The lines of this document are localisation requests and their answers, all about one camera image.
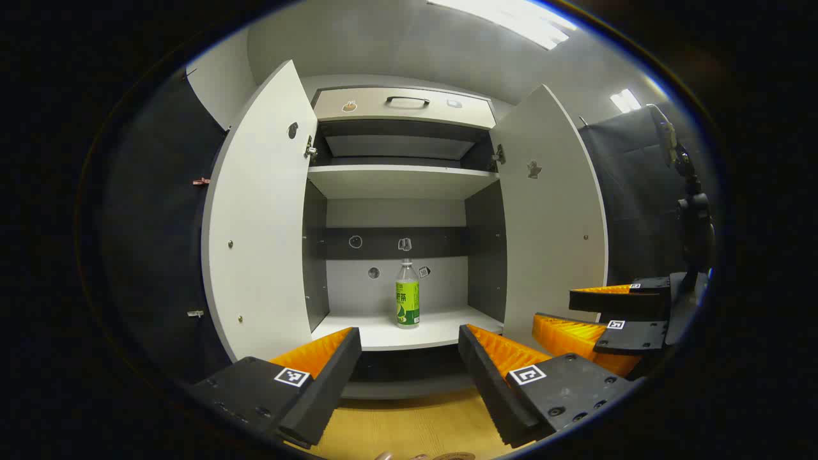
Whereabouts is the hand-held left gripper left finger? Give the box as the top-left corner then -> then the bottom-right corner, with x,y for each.
190,327 -> 362,449

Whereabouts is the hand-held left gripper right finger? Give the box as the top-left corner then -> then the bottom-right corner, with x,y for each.
458,324 -> 642,448

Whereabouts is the grey cabinet door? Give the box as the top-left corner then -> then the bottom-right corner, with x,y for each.
489,83 -> 609,355
201,59 -> 318,364

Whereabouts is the clear bottle with green label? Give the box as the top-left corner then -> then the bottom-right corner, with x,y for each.
395,258 -> 421,329

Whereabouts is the grey cabinet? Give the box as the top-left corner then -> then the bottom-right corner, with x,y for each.
302,75 -> 512,400

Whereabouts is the grey cabinet shelf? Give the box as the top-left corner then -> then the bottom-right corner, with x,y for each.
308,165 -> 499,200

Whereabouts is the grey cabinet drawer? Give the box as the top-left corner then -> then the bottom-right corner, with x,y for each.
312,87 -> 497,130

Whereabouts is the small ceiling light panel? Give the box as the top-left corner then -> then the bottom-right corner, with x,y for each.
609,88 -> 642,114

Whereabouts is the large ceiling light panel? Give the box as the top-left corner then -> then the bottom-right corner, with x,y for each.
427,0 -> 578,51

